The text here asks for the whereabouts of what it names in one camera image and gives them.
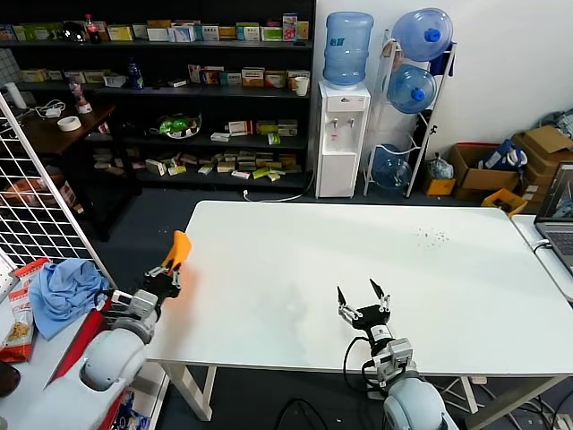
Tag brown wooden table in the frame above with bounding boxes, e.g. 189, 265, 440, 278
0, 103, 144, 243

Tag white cylinder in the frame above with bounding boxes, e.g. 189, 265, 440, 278
4, 82, 28, 110

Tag dark brown bottle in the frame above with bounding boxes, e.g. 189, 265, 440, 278
0, 361, 21, 399

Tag grey plastic bag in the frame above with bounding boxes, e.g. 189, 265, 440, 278
427, 152, 456, 180

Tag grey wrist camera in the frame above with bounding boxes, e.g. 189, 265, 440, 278
129, 288, 161, 320
370, 338, 415, 389

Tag red white snack bag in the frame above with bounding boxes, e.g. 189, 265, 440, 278
13, 258, 50, 292

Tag bowl with green packets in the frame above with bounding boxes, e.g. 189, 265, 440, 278
149, 111, 203, 141

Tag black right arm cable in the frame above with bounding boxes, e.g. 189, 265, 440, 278
342, 335, 381, 395

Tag labelled blue water jug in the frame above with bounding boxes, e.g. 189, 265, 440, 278
322, 11, 374, 89

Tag blue white pack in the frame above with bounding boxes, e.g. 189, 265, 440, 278
483, 138, 529, 171

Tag blue plastic bottle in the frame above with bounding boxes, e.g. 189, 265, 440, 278
126, 56, 145, 90

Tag grey laptop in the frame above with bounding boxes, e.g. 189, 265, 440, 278
535, 161, 573, 277

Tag light blue garment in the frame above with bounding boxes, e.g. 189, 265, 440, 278
27, 259, 111, 340

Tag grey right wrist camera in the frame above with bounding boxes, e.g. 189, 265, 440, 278
370, 338, 415, 389

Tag open cardboard box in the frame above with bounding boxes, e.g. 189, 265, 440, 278
449, 142, 523, 202

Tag black shelving unit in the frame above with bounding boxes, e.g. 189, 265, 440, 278
0, 0, 317, 194

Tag white metal jug rack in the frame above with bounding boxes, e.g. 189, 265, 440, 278
362, 29, 458, 199

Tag white wire grid panel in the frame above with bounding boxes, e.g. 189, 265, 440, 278
0, 91, 144, 333

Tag red snack bag chips picture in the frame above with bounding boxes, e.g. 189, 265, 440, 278
0, 288, 36, 364

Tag small yellow box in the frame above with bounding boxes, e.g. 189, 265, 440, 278
423, 174, 458, 197

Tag orange t-shirt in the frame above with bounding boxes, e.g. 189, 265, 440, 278
161, 229, 193, 272

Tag yellow plastic bin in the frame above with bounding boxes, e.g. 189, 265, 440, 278
481, 187, 529, 219

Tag blue printed package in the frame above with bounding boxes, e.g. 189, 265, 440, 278
109, 387, 151, 430

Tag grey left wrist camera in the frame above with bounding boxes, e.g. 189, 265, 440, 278
129, 288, 161, 320

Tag white floor cable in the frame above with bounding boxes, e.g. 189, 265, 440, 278
243, 172, 317, 203

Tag dark blue cloth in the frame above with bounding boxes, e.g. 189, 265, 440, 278
429, 40, 458, 77

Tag black floor cable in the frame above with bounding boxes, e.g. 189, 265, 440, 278
272, 397, 332, 430

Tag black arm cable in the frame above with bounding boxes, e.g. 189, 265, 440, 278
342, 335, 381, 395
91, 288, 117, 314

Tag white blue medicine box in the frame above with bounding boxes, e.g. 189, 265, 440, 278
167, 24, 197, 44

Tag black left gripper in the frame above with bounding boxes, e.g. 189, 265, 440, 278
142, 262, 184, 302

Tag stacked cardboard boxes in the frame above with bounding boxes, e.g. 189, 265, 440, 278
512, 125, 573, 211

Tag pink drink bottle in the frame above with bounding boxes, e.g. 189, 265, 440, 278
66, 75, 93, 115

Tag shiny dark dome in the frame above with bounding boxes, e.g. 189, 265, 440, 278
60, 21, 86, 44

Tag white water dispenser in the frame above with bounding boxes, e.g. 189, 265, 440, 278
314, 80, 372, 199

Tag black strap bag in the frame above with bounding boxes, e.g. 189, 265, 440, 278
412, 116, 439, 151

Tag blue grey clothes pile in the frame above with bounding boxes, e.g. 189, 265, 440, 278
539, 107, 573, 140

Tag tall pink blue box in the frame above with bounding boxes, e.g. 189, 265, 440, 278
281, 13, 299, 42

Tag red edged white shelf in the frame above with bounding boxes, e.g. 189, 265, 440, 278
0, 250, 144, 430

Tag teal white medicine box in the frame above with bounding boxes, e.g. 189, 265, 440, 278
235, 22, 261, 43

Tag orange white medicine box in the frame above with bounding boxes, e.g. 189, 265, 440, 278
241, 66, 266, 89

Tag yellow white medicine box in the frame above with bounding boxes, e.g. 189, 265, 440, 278
106, 24, 134, 42

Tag white charger with cable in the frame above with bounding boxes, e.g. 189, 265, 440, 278
33, 99, 67, 120

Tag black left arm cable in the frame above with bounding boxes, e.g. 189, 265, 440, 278
91, 288, 117, 314

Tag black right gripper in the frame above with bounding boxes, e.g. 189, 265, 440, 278
336, 278, 398, 348

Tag cola bottle red cap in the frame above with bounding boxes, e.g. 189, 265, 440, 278
83, 13, 102, 45

